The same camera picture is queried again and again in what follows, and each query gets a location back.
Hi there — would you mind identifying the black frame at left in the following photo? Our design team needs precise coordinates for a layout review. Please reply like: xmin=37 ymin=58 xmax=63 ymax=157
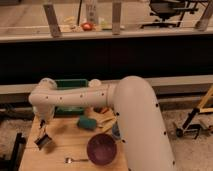
xmin=0 ymin=133 xmax=26 ymax=171

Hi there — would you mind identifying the small blue cup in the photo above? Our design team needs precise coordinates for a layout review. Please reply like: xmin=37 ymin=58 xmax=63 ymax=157
xmin=112 ymin=122 xmax=120 ymax=140

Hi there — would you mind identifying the metal spoon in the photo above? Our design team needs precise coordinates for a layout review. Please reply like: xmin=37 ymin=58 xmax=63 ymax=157
xmin=65 ymin=157 xmax=89 ymax=164

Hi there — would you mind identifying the wooden utensil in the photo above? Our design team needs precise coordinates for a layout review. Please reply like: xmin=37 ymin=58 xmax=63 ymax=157
xmin=97 ymin=116 xmax=117 ymax=132

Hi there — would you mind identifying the black office chair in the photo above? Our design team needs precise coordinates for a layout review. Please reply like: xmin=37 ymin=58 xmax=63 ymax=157
xmin=141 ymin=0 xmax=198 ymax=28

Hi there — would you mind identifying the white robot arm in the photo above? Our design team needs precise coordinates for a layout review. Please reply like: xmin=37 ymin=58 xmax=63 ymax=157
xmin=29 ymin=76 xmax=177 ymax=171

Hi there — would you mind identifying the purple bowl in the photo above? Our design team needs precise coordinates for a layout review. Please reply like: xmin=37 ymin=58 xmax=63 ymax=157
xmin=87 ymin=133 xmax=117 ymax=165

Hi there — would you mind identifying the white cylindrical cup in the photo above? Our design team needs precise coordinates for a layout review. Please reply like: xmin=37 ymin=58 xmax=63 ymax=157
xmin=88 ymin=79 xmax=101 ymax=87

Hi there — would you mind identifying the red fruit on far table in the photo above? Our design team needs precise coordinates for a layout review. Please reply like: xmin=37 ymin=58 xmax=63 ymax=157
xmin=81 ymin=22 xmax=93 ymax=31

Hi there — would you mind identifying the yellow black stand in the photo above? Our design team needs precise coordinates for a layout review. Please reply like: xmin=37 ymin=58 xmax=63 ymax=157
xmin=176 ymin=85 xmax=213 ymax=138

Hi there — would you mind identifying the green plastic bin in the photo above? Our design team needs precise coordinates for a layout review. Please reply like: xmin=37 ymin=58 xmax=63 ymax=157
xmin=55 ymin=79 xmax=88 ymax=117

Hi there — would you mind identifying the teal green sponge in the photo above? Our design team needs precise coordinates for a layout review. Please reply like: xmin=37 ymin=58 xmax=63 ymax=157
xmin=77 ymin=116 xmax=97 ymax=130

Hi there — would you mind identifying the clear bottle on far table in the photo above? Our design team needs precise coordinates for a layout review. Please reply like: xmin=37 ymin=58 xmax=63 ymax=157
xmin=85 ymin=0 xmax=98 ymax=24

